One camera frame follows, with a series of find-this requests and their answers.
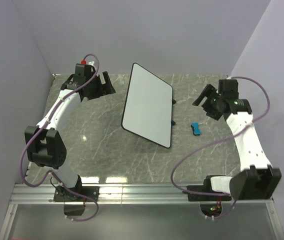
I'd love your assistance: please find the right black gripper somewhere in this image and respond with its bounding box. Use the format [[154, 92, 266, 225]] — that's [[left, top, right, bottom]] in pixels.
[[192, 84, 224, 121]]

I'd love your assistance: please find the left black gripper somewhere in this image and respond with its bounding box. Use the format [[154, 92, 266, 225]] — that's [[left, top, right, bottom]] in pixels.
[[86, 71, 116, 100]]

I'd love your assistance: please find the blue whiteboard eraser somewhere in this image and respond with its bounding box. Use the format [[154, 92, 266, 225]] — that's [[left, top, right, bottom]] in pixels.
[[190, 122, 202, 136]]

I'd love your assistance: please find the white whiteboard black frame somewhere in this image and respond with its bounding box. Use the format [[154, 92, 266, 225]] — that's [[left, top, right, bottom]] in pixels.
[[121, 62, 175, 149]]

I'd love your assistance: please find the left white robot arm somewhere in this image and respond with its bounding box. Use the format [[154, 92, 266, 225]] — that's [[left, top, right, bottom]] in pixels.
[[22, 60, 116, 201]]

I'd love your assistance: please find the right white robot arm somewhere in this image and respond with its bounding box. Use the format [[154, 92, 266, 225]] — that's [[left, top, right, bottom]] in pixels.
[[193, 78, 282, 200]]

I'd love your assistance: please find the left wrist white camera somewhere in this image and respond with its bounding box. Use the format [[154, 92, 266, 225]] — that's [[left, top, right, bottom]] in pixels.
[[80, 60, 100, 73]]

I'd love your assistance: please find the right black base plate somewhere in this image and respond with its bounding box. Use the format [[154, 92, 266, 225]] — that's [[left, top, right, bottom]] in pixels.
[[186, 185, 232, 202]]

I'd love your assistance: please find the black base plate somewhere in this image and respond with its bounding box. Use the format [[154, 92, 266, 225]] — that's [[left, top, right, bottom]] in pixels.
[[53, 186, 100, 202], [186, 185, 232, 202]]

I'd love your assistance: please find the aluminium front rail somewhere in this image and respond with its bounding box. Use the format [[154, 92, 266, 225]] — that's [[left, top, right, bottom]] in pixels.
[[8, 181, 275, 206]]

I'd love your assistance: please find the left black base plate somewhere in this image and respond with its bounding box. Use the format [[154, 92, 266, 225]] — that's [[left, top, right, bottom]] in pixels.
[[53, 186, 100, 202]]

